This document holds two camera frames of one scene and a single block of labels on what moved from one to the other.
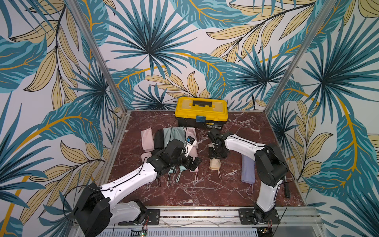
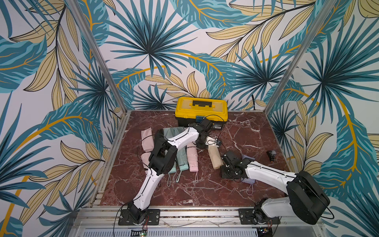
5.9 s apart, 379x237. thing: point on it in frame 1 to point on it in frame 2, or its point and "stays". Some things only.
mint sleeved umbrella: x=171 y=170 stays
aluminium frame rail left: x=99 y=55 stays
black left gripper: x=189 y=166 to x=199 y=145
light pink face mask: x=193 y=153 stays
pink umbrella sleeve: x=147 y=138 stays
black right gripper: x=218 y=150 to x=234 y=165
